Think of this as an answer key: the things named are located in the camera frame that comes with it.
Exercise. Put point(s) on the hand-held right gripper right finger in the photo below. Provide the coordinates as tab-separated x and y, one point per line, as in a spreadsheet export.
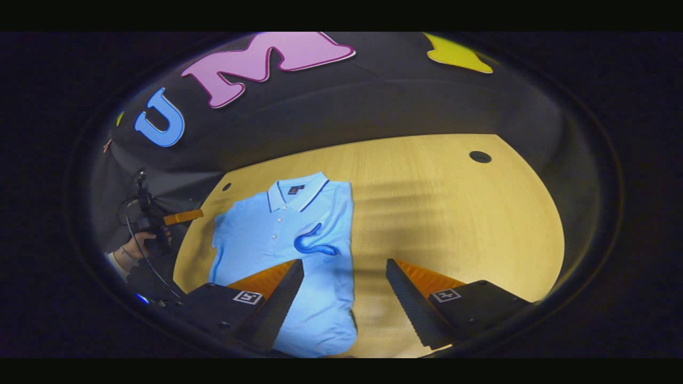
413	309

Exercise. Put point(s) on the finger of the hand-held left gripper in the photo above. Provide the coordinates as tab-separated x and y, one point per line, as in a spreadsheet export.
184	216

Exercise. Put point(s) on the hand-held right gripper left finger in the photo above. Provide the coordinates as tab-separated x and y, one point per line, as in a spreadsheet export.
277	309

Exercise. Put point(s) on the light blue T-shirt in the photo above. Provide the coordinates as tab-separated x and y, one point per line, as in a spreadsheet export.
256	234

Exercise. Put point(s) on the red cloth clip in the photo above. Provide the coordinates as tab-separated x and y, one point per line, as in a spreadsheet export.
107	145

